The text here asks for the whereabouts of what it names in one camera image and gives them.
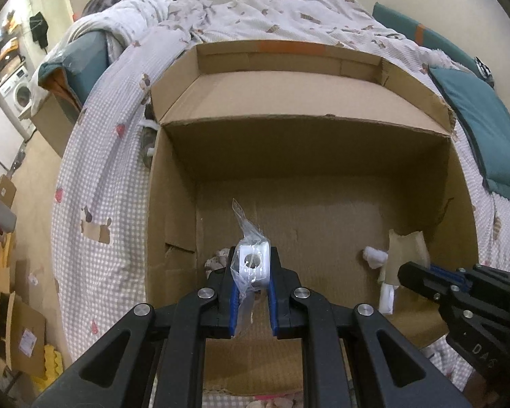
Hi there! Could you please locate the clear plastic bag with cube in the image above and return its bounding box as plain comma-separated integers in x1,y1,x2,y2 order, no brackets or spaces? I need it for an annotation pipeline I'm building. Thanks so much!
230,199,271,336

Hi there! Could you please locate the pink fuzzy ball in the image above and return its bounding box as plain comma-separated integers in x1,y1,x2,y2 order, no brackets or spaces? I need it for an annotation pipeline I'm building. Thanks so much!
247,392,304,408

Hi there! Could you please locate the checkered dog print bedspread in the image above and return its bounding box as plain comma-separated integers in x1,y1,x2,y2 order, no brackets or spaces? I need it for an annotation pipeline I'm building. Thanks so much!
52,0,510,357

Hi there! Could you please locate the cardboard box on floor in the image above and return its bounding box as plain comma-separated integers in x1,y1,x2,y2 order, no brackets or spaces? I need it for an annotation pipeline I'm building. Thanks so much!
0,292,46,378

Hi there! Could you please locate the teal blue pillow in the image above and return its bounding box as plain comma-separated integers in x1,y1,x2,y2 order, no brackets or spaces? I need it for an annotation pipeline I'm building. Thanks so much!
37,31,109,112

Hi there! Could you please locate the beige foam cylinder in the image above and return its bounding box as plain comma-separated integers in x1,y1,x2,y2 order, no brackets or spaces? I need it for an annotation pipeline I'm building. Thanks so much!
386,229,430,286

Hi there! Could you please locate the dark grey folded cloth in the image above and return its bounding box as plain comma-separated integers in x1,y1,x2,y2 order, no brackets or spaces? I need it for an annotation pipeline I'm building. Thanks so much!
140,102,160,169

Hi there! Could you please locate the white washing machine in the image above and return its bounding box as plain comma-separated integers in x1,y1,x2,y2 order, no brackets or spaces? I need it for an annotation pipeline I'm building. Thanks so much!
0,65,36,142

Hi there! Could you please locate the white sock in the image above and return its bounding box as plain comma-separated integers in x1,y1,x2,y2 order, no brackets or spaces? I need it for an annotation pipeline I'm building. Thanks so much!
362,246,398,315

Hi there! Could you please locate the brown cardboard box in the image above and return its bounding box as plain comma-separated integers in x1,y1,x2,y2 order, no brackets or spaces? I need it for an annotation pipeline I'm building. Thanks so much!
143,38,481,397

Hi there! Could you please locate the teal cushion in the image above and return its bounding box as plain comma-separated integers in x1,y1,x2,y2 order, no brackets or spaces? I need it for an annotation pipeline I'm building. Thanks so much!
429,67,510,200

